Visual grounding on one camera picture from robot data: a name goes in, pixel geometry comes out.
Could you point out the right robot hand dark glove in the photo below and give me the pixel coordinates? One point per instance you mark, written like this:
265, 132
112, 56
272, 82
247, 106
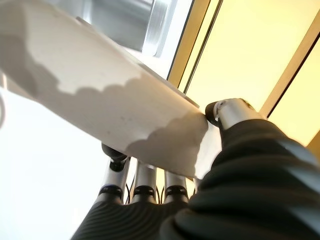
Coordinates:
250, 187

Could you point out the cream ceramic plate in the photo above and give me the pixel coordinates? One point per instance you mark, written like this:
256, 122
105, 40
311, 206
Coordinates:
100, 87

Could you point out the dark diagonal window bar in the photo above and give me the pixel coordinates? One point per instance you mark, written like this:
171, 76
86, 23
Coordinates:
290, 70

